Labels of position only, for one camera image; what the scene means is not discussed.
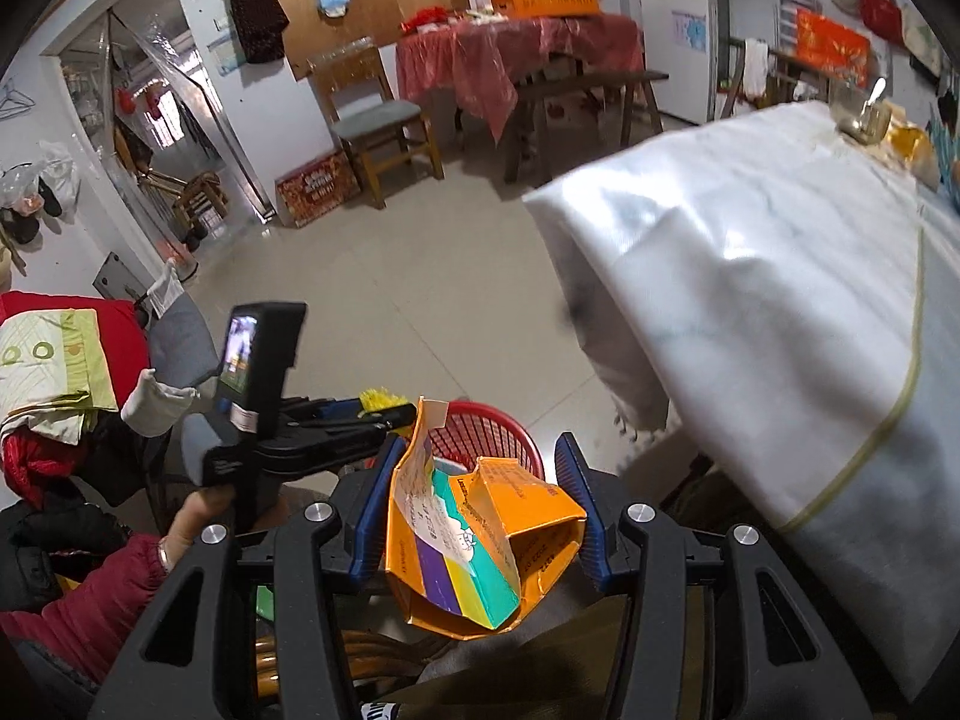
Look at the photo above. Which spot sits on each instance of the orange cardboard box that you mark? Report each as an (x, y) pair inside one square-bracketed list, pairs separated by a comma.
[(546, 1)]

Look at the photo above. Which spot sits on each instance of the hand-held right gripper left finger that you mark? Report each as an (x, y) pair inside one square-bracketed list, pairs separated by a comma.
[(375, 517)]

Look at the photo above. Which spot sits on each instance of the small fridge poster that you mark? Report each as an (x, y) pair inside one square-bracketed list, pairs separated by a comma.
[(690, 31)]

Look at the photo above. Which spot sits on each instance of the white refrigerator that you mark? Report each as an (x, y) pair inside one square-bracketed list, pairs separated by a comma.
[(675, 30)]

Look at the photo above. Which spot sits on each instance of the metal spoon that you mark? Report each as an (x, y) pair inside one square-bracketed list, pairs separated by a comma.
[(874, 94)]

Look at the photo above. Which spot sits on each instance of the dark wooden chair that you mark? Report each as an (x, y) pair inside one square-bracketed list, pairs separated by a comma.
[(739, 82)]

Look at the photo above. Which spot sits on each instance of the dark knitted garment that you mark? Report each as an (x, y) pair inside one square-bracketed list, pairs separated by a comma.
[(251, 7)]

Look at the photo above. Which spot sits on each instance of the red covered table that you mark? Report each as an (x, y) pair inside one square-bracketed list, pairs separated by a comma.
[(487, 64)]

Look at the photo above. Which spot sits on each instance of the yellow food bag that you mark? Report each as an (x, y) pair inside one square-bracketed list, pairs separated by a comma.
[(911, 146)]

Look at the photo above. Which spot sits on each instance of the red mesh waste basket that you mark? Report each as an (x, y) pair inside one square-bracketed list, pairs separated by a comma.
[(487, 439)]

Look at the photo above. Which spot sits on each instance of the person's left forearm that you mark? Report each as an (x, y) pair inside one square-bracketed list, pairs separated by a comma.
[(82, 607)]

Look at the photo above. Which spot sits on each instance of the wooden bench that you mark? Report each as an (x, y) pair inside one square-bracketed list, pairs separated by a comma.
[(585, 90)]

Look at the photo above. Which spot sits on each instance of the white tote bag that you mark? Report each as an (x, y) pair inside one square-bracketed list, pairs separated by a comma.
[(921, 45)]

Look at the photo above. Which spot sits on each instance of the white plastic bag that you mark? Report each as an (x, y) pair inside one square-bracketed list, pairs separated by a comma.
[(45, 180)]

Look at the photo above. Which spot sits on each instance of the white drawer shelf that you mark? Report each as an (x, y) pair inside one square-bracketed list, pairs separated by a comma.
[(787, 11)]

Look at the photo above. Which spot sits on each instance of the red gold gift box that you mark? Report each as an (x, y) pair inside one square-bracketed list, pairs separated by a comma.
[(831, 41)]

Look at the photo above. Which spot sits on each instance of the orange striped carton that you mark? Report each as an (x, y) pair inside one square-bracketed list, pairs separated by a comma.
[(465, 540)]

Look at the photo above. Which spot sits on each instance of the red quilted jacket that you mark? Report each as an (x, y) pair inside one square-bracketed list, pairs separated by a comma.
[(45, 465)]

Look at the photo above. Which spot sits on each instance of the small wooden stool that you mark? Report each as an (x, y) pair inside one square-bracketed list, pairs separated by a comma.
[(201, 199)]

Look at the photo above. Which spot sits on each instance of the person's left hand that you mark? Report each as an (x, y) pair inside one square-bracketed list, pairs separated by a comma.
[(199, 517)]

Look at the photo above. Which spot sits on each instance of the brown wooden stool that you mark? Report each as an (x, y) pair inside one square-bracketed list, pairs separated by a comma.
[(330, 675)]

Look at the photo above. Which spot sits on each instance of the wooden wall board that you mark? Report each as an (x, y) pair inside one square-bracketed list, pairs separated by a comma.
[(375, 7)]

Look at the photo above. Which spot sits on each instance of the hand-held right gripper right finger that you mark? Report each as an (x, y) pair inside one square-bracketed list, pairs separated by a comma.
[(589, 517)]

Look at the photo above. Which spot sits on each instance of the red paper pile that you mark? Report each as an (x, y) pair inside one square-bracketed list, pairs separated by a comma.
[(424, 19)]

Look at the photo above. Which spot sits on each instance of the dark red printed box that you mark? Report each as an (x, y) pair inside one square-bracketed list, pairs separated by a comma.
[(319, 187)]

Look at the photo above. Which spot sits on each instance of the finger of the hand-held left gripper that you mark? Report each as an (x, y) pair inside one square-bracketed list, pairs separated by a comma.
[(322, 412), (367, 435)]

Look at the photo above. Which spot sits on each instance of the green patterned cloth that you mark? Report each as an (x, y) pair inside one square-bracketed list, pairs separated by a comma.
[(52, 360)]

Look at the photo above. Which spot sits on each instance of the white grey tablecloth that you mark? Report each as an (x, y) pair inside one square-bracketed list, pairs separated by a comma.
[(750, 277)]

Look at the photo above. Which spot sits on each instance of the white towel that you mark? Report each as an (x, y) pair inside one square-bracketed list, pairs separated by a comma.
[(755, 67)]

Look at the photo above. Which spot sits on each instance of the wooden chair grey cushion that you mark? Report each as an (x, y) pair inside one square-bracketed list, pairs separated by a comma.
[(375, 120)]

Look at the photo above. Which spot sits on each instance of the red tote bag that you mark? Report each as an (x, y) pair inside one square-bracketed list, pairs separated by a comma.
[(881, 11)]

